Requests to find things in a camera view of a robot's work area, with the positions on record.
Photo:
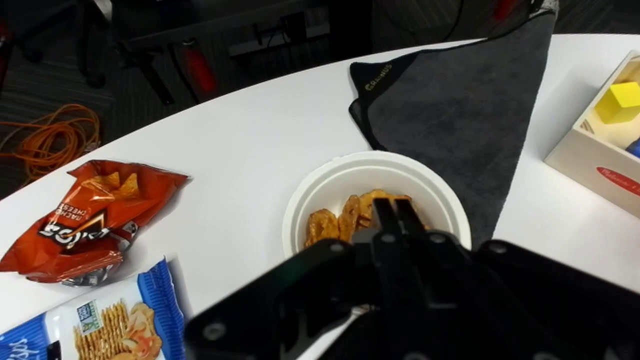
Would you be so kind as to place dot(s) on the blue and white snack bag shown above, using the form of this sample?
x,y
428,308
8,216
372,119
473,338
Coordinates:
x,y
160,307

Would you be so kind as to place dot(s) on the yellow cube block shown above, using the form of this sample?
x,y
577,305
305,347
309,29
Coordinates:
x,y
621,102

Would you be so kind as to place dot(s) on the red chips bag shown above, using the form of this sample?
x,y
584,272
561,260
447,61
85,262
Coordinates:
x,y
72,222

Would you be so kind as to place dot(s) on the dark grey cloth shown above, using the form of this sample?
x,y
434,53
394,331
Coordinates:
x,y
461,112

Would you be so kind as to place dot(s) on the white bowl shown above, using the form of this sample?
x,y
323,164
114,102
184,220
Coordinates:
x,y
311,190

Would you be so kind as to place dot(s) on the brown pretzel chips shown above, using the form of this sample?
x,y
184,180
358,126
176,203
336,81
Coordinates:
x,y
326,226

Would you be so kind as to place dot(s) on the blue block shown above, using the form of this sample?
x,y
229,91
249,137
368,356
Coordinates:
x,y
634,148

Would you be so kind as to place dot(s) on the open wooden box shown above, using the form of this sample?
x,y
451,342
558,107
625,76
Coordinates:
x,y
587,162

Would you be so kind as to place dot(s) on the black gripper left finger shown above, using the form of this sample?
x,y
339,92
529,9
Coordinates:
x,y
286,300

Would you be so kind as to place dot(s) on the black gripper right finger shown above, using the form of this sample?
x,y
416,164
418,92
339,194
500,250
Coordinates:
x,y
507,300

